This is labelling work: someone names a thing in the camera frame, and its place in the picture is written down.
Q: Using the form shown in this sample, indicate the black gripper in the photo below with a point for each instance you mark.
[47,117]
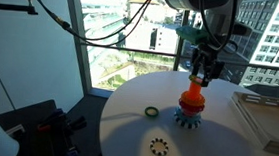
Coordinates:
[208,52]

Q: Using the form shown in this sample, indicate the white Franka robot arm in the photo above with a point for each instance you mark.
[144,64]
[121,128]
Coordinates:
[192,0]

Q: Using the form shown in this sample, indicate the narrow window mullion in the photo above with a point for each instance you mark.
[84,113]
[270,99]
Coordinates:
[179,57]

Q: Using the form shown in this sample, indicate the dark window handrail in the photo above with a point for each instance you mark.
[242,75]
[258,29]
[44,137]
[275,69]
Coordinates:
[131,49]

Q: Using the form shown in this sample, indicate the pale wooden tray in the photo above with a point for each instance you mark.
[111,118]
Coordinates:
[269,121]

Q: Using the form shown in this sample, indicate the wide pale window mullion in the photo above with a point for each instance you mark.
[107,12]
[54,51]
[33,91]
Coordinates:
[80,50]

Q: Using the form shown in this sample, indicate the black robot cart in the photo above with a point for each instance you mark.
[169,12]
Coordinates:
[33,113]

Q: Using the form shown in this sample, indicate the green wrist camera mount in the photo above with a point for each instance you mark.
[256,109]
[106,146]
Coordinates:
[191,35]

